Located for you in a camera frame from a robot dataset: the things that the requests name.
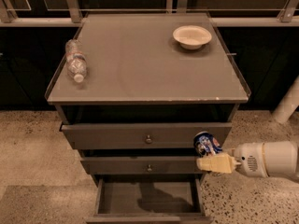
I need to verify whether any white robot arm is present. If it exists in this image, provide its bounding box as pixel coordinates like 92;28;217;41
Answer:
196;141;299;182

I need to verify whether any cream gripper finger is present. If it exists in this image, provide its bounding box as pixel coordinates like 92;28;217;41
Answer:
196;153;240;174

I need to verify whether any metal window railing frame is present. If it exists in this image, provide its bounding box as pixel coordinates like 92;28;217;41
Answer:
0;0;299;27

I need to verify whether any top grey drawer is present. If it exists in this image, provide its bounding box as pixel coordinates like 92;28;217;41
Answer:
61;122;232;149

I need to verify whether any blue pepsi can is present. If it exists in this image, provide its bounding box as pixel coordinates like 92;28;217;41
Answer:
193;132;222;157

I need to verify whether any white pipe post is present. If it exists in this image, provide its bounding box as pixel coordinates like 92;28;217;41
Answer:
273;76;299;123

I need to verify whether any bottom grey open drawer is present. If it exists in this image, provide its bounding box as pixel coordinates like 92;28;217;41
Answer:
86;175;212;224

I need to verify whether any clear plastic water bottle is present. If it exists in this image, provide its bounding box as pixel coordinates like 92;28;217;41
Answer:
65;39;87;83

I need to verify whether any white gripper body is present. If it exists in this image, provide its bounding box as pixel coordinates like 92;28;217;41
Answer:
227;143;268;177

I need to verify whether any white paper bowl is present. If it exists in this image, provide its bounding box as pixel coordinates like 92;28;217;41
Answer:
173;25;212;50

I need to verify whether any middle grey drawer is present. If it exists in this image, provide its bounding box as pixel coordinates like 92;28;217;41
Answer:
80;156;203;175

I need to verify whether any grey drawer cabinet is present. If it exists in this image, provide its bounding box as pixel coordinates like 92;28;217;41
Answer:
45;12;252;224

